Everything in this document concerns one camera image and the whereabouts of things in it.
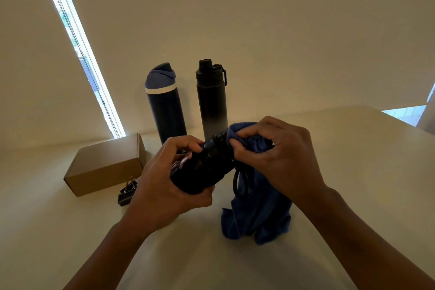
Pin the person's right hand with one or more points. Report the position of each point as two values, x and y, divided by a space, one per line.
292 167

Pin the person's left hand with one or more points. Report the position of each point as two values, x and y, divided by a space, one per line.
156 198

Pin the black binder clip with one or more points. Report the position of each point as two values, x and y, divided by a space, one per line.
125 194

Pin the blue cloth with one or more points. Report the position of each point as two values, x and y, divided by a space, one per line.
261 215

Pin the brown paper box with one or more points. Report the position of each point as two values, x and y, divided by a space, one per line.
102 164

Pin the navy bottle with blue lid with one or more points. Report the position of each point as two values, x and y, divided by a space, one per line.
166 109

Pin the black grey gradient bottle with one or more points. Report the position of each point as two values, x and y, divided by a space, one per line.
212 103

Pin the bright side window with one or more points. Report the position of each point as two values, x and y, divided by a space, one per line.
407 114

